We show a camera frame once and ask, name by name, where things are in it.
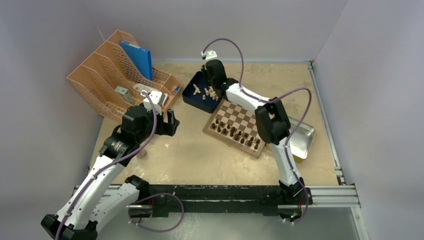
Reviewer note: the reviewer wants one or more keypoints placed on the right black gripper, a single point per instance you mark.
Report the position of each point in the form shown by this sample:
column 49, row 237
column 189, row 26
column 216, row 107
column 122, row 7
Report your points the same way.
column 205, row 69

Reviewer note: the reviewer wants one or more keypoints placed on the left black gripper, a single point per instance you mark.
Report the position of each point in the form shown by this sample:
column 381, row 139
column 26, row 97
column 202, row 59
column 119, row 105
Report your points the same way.
column 168, row 128

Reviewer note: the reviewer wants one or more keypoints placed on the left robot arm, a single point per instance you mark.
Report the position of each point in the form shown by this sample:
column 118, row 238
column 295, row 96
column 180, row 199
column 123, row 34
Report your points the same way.
column 88, row 212

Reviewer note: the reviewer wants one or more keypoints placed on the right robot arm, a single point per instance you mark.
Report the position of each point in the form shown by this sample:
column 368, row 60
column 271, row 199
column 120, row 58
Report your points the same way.
column 272, row 123

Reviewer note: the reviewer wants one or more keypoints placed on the pile of light chess pieces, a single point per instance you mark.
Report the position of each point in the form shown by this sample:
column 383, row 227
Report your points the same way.
column 207, row 92

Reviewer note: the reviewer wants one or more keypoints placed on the wooden chess board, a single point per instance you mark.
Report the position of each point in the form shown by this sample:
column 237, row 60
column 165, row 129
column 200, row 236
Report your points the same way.
column 235, row 115

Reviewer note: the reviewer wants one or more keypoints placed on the row of dark chess pieces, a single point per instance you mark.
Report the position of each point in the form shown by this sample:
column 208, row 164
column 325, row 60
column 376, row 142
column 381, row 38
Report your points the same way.
column 235, row 135

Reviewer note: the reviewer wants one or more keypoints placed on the dark blue tray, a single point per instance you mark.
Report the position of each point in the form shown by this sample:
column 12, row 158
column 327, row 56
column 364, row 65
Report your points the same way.
column 196, row 96

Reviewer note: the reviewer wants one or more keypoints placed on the pink capped bottle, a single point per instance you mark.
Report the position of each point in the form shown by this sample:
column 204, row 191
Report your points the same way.
column 142, row 153

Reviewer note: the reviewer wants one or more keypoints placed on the small grey box in organizer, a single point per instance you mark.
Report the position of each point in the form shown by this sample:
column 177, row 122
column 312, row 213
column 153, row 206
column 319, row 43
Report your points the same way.
column 125, row 94

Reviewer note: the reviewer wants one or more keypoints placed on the blue folder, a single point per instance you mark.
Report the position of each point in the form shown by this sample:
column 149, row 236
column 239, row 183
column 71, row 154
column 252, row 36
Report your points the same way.
column 140, row 57

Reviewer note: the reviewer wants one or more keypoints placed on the orange plastic file organizer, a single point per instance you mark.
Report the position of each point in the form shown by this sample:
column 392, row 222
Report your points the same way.
column 108, row 67

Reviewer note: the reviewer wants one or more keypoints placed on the metal tin box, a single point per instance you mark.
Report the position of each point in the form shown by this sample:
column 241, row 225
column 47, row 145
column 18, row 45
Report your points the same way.
column 301, row 142

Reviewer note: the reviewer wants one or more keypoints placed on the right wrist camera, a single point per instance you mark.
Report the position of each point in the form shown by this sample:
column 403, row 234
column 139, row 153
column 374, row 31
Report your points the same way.
column 209, row 55

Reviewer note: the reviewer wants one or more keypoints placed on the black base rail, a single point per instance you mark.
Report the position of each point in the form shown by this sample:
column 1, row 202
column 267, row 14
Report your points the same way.
column 268, row 200

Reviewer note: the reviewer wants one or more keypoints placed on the aluminium frame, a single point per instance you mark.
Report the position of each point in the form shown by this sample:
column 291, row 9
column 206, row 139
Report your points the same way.
column 342, row 196

